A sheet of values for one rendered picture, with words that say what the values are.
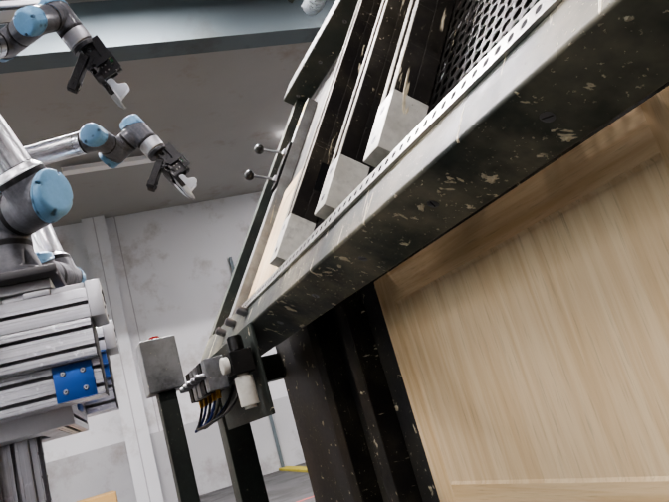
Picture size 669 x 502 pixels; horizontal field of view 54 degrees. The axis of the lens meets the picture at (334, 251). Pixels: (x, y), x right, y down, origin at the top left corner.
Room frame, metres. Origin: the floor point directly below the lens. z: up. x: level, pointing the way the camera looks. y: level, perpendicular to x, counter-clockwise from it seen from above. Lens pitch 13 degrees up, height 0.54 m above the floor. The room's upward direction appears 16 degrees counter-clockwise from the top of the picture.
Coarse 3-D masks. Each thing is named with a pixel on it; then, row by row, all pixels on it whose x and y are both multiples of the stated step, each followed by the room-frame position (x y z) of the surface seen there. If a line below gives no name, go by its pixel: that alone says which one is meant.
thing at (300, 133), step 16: (304, 112) 2.32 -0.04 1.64; (304, 128) 2.31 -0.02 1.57; (288, 160) 2.27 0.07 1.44; (288, 176) 2.26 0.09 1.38; (272, 208) 2.22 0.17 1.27; (272, 224) 2.21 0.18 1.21; (256, 240) 2.22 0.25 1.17; (256, 256) 2.18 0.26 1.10; (256, 272) 2.17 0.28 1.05; (240, 288) 2.16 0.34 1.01; (240, 304) 2.13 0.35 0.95
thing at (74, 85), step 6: (78, 60) 1.68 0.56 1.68; (84, 60) 1.68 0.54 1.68; (78, 66) 1.68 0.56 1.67; (84, 66) 1.69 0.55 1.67; (78, 72) 1.69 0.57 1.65; (84, 72) 1.71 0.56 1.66; (72, 78) 1.69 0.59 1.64; (78, 78) 1.69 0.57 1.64; (72, 84) 1.70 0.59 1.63; (78, 84) 1.70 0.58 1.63; (72, 90) 1.70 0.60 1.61; (78, 90) 1.72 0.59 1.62
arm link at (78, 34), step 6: (72, 30) 1.64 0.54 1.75; (78, 30) 1.64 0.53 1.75; (84, 30) 1.65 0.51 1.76; (66, 36) 1.64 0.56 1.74; (72, 36) 1.64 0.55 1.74; (78, 36) 1.64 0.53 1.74; (84, 36) 1.65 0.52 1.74; (90, 36) 1.67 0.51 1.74; (66, 42) 1.66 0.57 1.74; (72, 42) 1.65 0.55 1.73; (78, 42) 1.65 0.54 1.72; (72, 48) 1.66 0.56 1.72
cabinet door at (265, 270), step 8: (296, 176) 2.05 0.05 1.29; (296, 184) 2.00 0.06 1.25; (288, 192) 2.09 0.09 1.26; (288, 200) 2.05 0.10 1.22; (280, 208) 2.12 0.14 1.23; (280, 216) 2.08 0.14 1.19; (280, 224) 2.02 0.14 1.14; (272, 232) 2.09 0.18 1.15; (272, 240) 2.05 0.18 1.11; (272, 248) 2.00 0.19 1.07; (264, 256) 2.07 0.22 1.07; (264, 264) 2.03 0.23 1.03; (264, 272) 1.97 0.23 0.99; (272, 272) 1.84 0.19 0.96; (256, 280) 2.04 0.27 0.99; (264, 280) 1.92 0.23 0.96; (256, 288) 2.00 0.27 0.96
